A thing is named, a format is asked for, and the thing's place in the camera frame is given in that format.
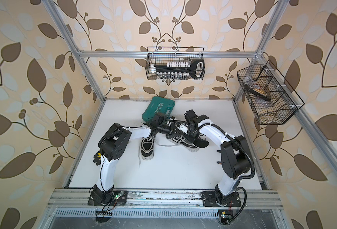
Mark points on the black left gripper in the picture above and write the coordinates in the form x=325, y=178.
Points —
x=172, y=132

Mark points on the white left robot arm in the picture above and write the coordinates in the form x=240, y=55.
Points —
x=112, y=146

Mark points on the yellow black work glove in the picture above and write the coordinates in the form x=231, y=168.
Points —
x=97, y=159

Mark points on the brush in right basket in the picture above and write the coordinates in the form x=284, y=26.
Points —
x=258, y=93

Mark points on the back wire basket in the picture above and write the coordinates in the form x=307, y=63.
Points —
x=164, y=54

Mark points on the right wire basket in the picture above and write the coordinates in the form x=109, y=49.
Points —
x=285, y=101

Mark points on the black socket bit holder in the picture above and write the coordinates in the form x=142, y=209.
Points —
x=191, y=68

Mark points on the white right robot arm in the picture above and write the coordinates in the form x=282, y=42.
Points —
x=236, y=161

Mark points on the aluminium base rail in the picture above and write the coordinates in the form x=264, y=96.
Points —
x=161, y=203

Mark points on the black insole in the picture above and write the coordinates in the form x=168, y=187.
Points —
x=197, y=144

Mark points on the wire basket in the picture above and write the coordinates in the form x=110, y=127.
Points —
x=285, y=101
x=164, y=54

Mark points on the green plastic tool case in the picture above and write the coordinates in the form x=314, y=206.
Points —
x=157, y=104

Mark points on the black white sneaker with laces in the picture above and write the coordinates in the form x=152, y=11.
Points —
x=147, y=148

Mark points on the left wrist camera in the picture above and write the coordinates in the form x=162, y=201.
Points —
x=161, y=119

